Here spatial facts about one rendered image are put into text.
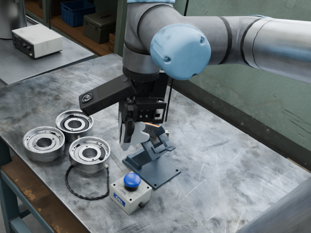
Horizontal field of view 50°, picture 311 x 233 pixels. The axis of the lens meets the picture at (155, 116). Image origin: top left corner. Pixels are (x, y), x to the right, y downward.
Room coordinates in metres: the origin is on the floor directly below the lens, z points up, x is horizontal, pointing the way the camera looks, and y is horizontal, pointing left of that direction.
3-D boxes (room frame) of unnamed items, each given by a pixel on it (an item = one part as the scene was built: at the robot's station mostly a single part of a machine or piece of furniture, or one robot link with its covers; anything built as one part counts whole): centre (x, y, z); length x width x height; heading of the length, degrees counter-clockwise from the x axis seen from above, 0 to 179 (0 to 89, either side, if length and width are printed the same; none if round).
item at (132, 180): (0.53, 0.03, 0.85); 0.04 x 0.04 x 0.05
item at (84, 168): (0.63, 0.15, 0.82); 0.10 x 0.10 x 0.04
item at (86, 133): (0.74, 0.22, 0.82); 0.10 x 0.10 x 0.04
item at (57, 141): (0.64, 0.28, 0.82); 0.08 x 0.08 x 0.02
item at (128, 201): (0.53, 0.02, 0.82); 0.08 x 0.07 x 0.05; 52
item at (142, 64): (0.56, 0.04, 1.17); 0.08 x 0.08 x 0.05
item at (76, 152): (0.63, 0.15, 0.82); 0.08 x 0.08 x 0.02
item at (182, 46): (0.48, -0.02, 1.24); 0.11 x 0.11 x 0.08; 28
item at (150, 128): (0.78, 0.01, 0.82); 0.05 x 0.02 x 0.04; 82
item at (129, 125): (0.53, 0.05, 1.03); 0.05 x 0.02 x 0.09; 21
